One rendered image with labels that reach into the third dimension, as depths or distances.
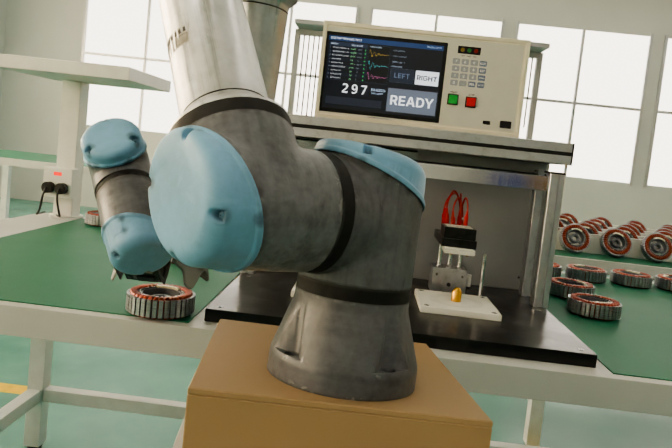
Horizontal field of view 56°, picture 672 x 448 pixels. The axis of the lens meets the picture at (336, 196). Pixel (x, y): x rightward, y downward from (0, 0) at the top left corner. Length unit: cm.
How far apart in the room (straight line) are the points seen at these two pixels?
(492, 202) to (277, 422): 103
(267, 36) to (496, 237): 87
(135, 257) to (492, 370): 58
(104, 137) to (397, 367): 45
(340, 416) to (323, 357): 5
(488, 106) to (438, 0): 651
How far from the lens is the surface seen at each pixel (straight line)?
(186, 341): 107
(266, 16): 84
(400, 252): 61
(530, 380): 108
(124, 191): 79
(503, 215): 153
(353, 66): 138
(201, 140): 51
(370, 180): 59
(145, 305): 108
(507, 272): 155
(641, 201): 831
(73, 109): 212
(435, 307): 121
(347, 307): 60
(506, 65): 141
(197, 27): 64
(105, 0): 845
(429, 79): 139
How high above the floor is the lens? 106
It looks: 4 degrees down
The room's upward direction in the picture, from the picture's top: 6 degrees clockwise
